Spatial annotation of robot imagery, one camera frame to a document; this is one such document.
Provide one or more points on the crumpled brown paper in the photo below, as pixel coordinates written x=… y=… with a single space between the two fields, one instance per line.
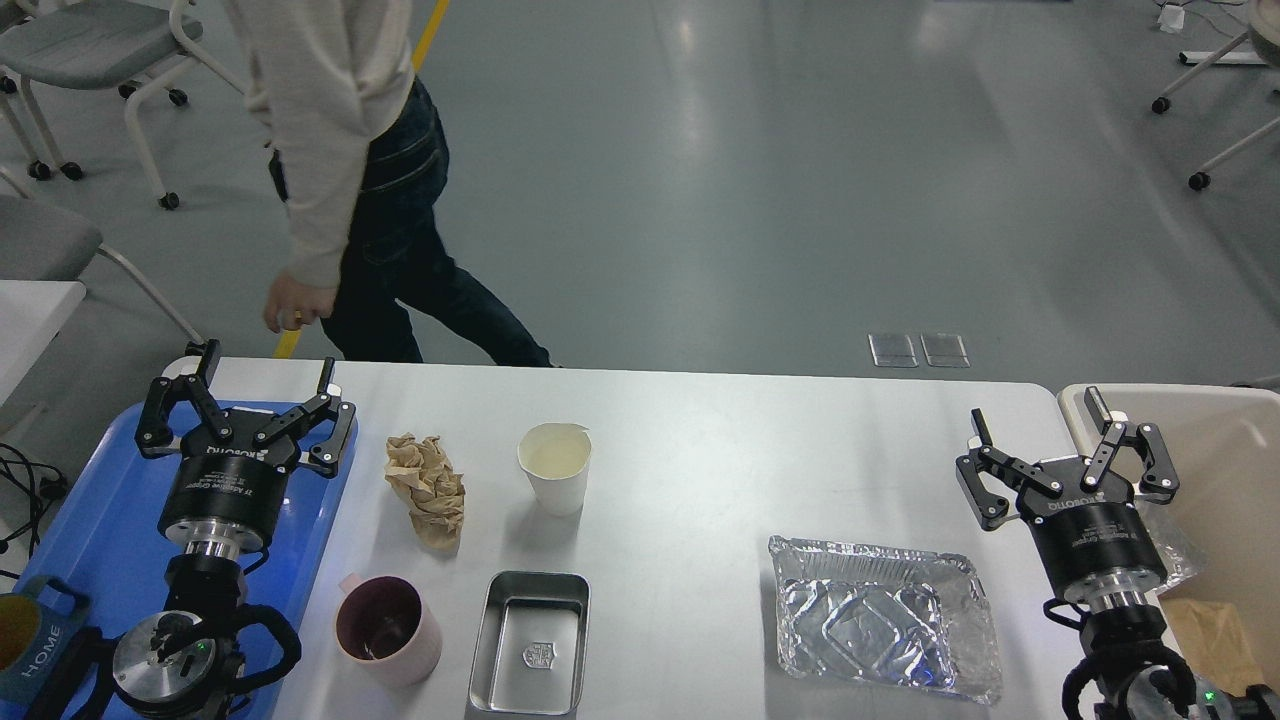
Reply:
x=421 y=474

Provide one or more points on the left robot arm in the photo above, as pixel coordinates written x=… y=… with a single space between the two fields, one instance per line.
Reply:
x=210 y=648

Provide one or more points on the grey office chair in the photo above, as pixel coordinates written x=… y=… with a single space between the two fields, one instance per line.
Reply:
x=139 y=48

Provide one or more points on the white paper cup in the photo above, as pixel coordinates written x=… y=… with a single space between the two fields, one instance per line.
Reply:
x=555 y=457

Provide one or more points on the dark blue HOME mug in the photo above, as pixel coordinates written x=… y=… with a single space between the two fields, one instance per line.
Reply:
x=34 y=636

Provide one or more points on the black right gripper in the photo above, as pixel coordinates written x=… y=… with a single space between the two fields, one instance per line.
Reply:
x=1082 y=518

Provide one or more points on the right floor socket plate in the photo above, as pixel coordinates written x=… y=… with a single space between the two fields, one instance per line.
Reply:
x=945 y=350

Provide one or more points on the left floor socket plate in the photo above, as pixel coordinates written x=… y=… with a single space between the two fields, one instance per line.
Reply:
x=893 y=350

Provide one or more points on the white power adapter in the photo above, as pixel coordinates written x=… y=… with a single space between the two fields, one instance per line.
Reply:
x=1171 y=18

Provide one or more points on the pink mug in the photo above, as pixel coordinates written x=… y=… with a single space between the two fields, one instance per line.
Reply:
x=385 y=626

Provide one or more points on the beige plastic bin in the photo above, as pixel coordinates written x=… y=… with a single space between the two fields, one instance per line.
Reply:
x=1223 y=444

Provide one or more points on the floor socket plate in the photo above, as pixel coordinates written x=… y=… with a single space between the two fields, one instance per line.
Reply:
x=945 y=350
x=893 y=350

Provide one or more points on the stainless steel rectangular container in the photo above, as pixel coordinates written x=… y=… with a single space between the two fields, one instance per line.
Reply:
x=530 y=651

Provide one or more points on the person in white sweater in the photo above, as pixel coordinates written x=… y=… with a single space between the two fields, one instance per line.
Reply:
x=359 y=158

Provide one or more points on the aluminium foil tray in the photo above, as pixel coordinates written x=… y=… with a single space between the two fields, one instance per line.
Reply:
x=878 y=615

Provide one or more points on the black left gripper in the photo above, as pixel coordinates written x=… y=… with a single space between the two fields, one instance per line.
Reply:
x=238 y=484

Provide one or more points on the brown paper in bin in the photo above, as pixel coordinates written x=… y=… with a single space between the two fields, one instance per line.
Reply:
x=1214 y=639

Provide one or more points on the white side table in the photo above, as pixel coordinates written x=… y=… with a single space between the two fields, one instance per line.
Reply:
x=32 y=313

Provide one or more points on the blue plastic tray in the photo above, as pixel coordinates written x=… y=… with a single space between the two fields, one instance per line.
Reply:
x=104 y=541

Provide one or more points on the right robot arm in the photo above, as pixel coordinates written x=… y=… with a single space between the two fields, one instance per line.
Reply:
x=1121 y=632

